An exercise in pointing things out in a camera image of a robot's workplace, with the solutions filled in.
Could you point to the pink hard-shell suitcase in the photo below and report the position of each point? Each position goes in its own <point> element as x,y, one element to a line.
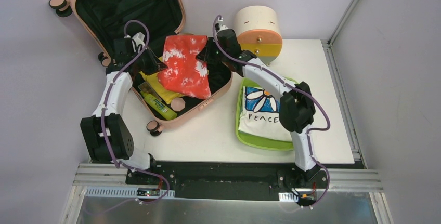
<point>107,20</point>

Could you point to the green plastic tray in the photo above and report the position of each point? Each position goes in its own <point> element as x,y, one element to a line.
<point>254,141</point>

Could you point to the pink octagonal small box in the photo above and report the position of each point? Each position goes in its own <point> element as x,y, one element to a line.
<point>178,104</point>

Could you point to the white peace daisy shirt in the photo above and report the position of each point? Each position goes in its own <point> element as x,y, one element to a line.
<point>259,115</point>

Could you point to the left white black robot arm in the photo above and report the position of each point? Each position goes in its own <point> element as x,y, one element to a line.
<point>107,137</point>

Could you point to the cream three-drawer round cabinet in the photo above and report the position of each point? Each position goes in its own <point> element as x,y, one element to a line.
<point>258,31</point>

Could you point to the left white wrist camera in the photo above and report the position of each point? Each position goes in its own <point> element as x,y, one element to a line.
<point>138,41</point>

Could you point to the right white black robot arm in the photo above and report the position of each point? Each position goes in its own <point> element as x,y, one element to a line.
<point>296,105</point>

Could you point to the yellow cloth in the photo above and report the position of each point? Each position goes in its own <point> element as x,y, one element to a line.
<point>155,81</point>

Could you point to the brown small flat item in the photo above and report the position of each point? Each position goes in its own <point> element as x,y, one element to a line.
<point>145,89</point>

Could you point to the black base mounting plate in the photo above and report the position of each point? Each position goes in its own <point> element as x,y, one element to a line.
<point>228,181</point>

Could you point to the red white tie-dye cloth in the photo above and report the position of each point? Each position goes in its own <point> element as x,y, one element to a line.
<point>185,74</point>

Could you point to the yellow green spray bottle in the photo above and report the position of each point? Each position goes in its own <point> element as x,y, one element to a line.
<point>158,106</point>

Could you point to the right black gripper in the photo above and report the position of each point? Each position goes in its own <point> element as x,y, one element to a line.
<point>212,50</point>

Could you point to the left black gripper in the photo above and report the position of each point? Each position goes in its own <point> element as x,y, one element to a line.
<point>148,59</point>

